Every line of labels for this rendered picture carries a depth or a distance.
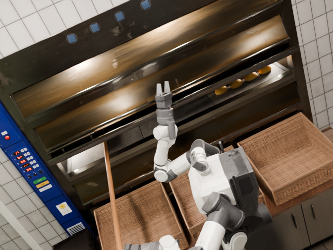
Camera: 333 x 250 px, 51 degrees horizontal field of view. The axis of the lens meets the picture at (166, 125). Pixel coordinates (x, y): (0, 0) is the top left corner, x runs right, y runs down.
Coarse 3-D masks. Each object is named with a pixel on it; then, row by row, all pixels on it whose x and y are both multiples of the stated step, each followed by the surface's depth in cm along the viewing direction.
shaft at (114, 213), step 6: (108, 156) 248; (108, 162) 241; (108, 168) 234; (108, 174) 229; (108, 180) 224; (114, 198) 208; (114, 204) 202; (114, 210) 198; (114, 216) 193; (114, 222) 189; (114, 228) 186; (120, 240) 178; (120, 246) 175
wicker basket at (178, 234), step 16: (144, 192) 264; (160, 192) 266; (128, 208) 265; (160, 208) 269; (112, 224) 266; (128, 224) 268; (144, 224) 268; (160, 224) 262; (176, 224) 236; (112, 240) 267; (128, 240) 261; (144, 240) 255
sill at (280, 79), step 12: (288, 72) 255; (264, 84) 254; (276, 84) 254; (240, 96) 253; (252, 96) 253; (216, 108) 252; (192, 120) 251; (132, 144) 253; (144, 144) 250; (120, 156) 250; (84, 168) 251; (96, 168) 250; (72, 180) 250
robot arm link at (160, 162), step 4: (168, 148) 192; (156, 152) 193; (160, 152) 190; (164, 152) 190; (156, 156) 193; (160, 156) 191; (164, 156) 192; (156, 160) 193; (160, 160) 192; (164, 160) 193; (156, 164) 195; (160, 164) 194; (164, 164) 195; (156, 168) 194; (160, 168) 194; (164, 168) 194
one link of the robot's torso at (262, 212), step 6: (258, 204) 189; (264, 204) 186; (258, 210) 184; (264, 210) 183; (252, 216) 177; (258, 216) 178; (264, 216) 182; (270, 216) 182; (246, 222) 177; (252, 222) 178; (258, 222) 180; (264, 222) 182; (270, 222) 183; (252, 228) 182; (258, 228) 183
